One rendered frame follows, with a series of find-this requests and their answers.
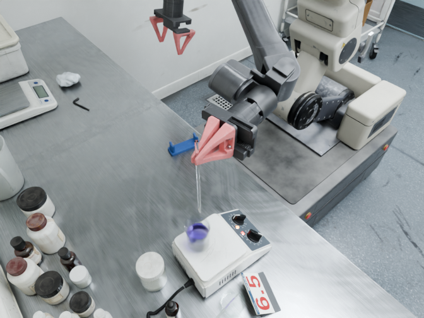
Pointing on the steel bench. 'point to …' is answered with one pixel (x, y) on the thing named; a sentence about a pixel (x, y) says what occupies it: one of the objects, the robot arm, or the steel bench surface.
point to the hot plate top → (214, 255)
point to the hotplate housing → (206, 289)
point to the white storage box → (10, 53)
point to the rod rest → (182, 146)
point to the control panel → (245, 230)
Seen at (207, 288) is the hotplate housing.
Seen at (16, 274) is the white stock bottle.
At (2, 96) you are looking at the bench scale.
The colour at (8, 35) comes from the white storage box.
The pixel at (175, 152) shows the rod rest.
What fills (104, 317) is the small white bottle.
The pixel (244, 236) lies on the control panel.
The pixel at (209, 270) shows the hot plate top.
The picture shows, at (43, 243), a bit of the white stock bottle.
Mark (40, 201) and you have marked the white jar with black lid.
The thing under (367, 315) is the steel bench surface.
